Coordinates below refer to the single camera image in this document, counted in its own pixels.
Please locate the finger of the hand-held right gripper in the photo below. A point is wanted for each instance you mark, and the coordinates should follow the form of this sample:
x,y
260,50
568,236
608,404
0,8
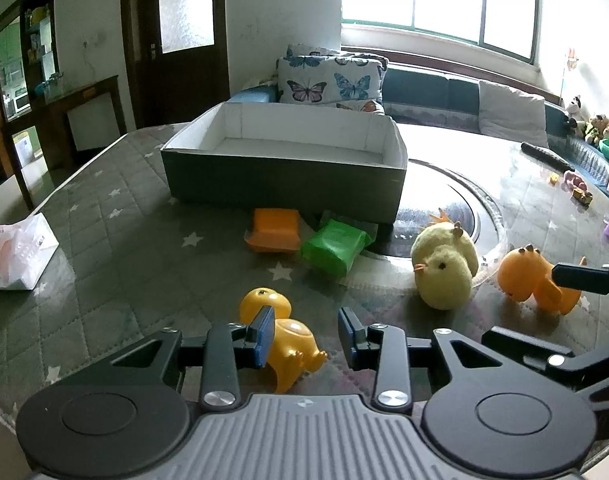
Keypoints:
x,y
584,278
534,355

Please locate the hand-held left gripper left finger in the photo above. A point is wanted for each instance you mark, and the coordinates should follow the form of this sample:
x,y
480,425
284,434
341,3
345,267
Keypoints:
x,y
263,335

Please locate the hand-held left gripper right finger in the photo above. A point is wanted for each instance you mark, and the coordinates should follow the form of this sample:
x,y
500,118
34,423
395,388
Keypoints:
x,y
349,340

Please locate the yellow dinosaur toy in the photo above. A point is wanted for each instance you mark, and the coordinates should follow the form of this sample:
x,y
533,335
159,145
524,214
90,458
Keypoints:
x,y
294,345

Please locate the orange dinosaur toy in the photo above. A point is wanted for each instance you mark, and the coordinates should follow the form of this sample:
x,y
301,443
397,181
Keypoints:
x,y
524,275

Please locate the green packet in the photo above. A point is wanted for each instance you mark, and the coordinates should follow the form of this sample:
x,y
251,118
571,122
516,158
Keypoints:
x,y
334,250

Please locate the yellow plush chick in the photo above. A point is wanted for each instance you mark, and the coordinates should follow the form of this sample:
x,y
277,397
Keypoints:
x,y
444,270

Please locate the grey cardboard box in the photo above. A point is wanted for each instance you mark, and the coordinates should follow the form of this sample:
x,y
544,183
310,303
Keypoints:
x,y
284,180

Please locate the small toy car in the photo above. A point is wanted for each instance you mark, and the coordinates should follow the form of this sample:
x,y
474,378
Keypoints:
x,y
581,197

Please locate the orange toy block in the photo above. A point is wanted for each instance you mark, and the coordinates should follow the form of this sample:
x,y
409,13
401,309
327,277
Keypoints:
x,y
274,227

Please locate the black remote control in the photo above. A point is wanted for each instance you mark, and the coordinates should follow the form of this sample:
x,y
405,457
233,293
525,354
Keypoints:
x,y
544,155

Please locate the glass turntable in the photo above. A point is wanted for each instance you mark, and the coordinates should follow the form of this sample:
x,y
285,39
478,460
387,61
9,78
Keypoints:
x,y
464,210

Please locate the brown plush toy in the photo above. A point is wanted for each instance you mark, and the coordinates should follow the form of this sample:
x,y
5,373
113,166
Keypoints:
x,y
602,129

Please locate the panda plush toy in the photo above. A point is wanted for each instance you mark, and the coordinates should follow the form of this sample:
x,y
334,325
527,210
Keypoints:
x,y
574,107

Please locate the white cushion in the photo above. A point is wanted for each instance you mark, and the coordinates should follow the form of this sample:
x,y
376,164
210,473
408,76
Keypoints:
x,y
514,110

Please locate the teal sofa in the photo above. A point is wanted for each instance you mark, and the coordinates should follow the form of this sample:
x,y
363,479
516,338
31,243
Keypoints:
x,y
424,85

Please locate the white tissue pack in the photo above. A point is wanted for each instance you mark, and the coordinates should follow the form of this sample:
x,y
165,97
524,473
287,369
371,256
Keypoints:
x,y
19,255

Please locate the large butterfly print pillow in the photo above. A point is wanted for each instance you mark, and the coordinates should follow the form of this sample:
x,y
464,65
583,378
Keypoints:
x,y
324,80

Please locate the dark wooden door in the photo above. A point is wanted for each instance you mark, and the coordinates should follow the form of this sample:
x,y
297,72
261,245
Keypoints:
x,y
184,85

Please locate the small butterfly print pillow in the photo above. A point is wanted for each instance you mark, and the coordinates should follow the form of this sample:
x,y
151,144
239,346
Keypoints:
x,y
304,50

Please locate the dark wooden side table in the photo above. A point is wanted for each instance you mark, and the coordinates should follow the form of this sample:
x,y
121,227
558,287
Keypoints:
x,y
84,92

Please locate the blue glass jars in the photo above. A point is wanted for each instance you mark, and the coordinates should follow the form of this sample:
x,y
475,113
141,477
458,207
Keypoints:
x,y
49,87

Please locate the white microwave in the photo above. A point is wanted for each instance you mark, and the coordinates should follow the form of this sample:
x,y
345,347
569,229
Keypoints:
x,y
22,104

